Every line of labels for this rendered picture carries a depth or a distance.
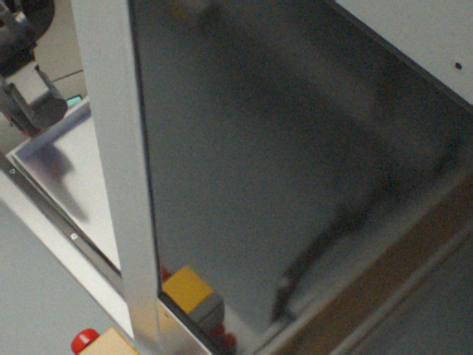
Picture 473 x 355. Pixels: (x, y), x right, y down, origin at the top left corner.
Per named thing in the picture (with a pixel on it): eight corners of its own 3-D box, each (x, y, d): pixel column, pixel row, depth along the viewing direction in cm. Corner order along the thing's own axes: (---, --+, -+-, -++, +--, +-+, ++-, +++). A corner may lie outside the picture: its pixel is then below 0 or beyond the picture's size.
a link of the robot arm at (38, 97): (16, 5, 122) (-37, 40, 121) (57, 59, 117) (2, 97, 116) (44, 52, 133) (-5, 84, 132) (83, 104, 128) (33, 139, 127)
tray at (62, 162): (281, 207, 140) (282, 196, 137) (152, 312, 131) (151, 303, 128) (139, 76, 153) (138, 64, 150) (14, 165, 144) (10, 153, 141)
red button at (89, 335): (111, 351, 118) (108, 340, 115) (87, 372, 117) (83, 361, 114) (92, 331, 120) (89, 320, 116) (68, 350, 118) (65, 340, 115)
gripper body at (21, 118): (31, 140, 135) (23, 111, 128) (-8, 99, 139) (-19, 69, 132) (66, 116, 137) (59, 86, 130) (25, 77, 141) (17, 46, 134)
